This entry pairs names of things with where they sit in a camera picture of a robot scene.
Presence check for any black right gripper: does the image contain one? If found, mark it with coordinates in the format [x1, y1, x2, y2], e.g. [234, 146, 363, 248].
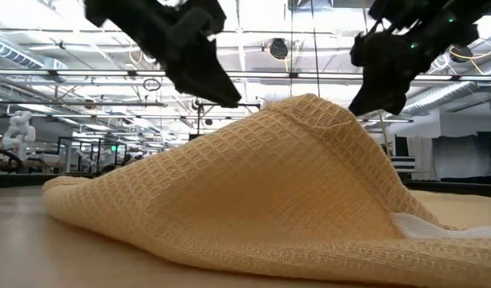
[348, 23, 433, 117]

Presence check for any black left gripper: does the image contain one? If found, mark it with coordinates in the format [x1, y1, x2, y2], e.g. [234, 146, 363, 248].
[83, 0, 242, 109]

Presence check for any orange waffle weave towel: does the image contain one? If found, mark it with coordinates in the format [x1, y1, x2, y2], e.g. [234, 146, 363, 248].
[41, 94, 491, 288]

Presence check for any white towel label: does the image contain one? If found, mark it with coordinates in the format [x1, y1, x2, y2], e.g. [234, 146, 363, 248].
[391, 211, 491, 241]

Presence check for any small black monitor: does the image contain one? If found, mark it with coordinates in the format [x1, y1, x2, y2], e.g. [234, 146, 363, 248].
[393, 134, 409, 158]

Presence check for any black white striped box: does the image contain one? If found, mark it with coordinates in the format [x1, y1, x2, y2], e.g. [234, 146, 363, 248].
[390, 155, 417, 173]

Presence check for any white curtain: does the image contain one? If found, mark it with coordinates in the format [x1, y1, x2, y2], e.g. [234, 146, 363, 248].
[432, 134, 491, 180]

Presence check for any white robot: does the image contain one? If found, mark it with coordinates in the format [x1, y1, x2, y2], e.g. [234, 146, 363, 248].
[1, 110, 38, 161]

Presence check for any yellow hanging cable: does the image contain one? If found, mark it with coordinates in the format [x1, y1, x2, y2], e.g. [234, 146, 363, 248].
[379, 114, 392, 161]

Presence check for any black metal stand frame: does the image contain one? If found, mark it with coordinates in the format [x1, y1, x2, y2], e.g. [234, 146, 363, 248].
[196, 102, 262, 137]

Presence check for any black aluminium table frame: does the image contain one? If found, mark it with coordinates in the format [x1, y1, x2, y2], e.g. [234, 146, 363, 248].
[0, 171, 491, 198]

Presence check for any black frame enclosure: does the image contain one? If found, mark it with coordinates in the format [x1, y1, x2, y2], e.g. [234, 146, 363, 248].
[56, 136, 129, 171]

